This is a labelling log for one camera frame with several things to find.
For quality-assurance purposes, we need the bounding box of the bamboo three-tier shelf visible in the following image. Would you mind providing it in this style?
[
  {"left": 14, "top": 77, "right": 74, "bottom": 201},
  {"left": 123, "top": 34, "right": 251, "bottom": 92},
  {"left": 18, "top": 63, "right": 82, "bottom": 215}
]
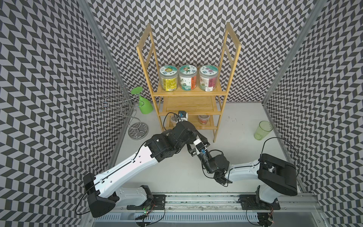
[{"left": 136, "top": 22, "right": 241, "bottom": 142}]

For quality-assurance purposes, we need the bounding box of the jar with strawberry lid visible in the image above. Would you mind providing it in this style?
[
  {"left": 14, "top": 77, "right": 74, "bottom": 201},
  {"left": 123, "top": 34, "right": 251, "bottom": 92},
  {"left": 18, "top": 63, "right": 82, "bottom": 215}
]
[{"left": 179, "top": 65, "right": 198, "bottom": 91}]

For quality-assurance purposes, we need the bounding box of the small foil-lid cup pink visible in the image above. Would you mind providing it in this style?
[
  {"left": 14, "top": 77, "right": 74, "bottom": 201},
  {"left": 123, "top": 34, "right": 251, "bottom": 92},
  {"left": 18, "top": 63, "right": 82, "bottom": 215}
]
[{"left": 198, "top": 115, "right": 210, "bottom": 125}]

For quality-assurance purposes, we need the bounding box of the chrome wire cup rack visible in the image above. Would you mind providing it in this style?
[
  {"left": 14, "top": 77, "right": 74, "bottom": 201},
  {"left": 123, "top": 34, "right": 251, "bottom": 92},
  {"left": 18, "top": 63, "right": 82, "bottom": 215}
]
[{"left": 99, "top": 86, "right": 149, "bottom": 140}]

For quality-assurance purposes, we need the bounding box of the sunflower seed jar yellow label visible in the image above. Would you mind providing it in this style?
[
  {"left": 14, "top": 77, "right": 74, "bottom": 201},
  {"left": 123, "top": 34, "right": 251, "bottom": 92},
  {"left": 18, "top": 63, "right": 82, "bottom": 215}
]
[{"left": 159, "top": 65, "right": 178, "bottom": 92}]

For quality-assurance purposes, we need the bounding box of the jar with pink flower lid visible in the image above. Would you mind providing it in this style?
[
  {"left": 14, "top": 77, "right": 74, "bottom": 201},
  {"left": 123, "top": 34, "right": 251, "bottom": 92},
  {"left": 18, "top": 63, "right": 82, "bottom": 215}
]
[{"left": 199, "top": 65, "right": 218, "bottom": 92}]

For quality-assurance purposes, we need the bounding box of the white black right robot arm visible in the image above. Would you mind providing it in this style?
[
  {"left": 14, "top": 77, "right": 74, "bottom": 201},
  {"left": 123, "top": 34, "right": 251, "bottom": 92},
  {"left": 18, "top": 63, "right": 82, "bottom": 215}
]
[{"left": 187, "top": 139, "right": 298, "bottom": 204}]

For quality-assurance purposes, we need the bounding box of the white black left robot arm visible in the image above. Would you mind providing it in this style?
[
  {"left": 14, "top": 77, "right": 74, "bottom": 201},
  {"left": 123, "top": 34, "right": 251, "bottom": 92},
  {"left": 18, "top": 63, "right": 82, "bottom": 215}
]
[{"left": 83, "top": 121, "right": 199, "bottom": 218}]

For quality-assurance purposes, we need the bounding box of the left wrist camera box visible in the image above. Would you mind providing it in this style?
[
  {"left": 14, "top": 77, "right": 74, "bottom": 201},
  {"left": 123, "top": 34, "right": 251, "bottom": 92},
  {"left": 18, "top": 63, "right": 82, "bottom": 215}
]
[{"left": 178, "top": 111, "right": 188, "bottom": 122}]

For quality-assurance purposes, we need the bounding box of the green spray bottle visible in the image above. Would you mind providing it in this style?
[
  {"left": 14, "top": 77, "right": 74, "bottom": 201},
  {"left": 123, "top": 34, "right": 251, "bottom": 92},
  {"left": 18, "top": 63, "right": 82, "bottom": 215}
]
[{"left": 131, "top": 87, "right": 153, "bottom": 114}]

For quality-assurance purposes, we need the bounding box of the green translucent plastic cup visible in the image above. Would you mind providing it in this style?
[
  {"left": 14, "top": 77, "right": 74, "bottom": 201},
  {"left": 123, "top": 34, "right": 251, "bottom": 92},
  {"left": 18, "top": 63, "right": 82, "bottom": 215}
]
[{"left": 254, "top": 121, "right": 273, "bottom": 141}]

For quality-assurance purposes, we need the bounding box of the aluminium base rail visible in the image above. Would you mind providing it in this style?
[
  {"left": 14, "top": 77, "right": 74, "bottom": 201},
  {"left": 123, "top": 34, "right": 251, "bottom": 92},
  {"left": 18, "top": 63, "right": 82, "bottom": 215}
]
[{"left": 80, "top": 193, "right": 330, "bottom": 227}]

